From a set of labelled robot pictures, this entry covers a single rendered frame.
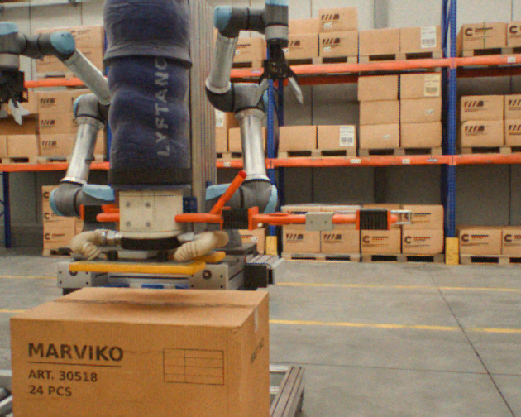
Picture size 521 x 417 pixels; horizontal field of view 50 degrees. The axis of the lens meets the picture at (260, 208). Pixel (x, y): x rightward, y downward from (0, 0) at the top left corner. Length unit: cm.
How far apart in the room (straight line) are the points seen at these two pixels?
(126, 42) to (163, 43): 9
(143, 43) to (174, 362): 79
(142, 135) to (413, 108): 739
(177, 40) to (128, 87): 18
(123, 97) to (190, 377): 72
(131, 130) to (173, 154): 12
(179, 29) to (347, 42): 736
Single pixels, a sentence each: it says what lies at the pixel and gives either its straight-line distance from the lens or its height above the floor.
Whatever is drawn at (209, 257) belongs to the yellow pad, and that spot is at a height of 107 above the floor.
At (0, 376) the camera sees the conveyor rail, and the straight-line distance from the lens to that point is 228.
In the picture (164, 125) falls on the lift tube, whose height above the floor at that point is 143.
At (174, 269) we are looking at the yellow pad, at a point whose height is 106.
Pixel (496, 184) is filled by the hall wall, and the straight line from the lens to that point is 1008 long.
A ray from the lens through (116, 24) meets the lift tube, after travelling 152.
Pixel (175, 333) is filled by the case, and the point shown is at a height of 92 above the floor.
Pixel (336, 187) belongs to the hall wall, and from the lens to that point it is 990.
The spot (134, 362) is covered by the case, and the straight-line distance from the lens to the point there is 143.
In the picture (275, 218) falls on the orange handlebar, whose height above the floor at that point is 118.
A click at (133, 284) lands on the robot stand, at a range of 214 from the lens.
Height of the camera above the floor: 128
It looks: 3 degrees down
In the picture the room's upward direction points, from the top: 1 degrees counter-clockwise
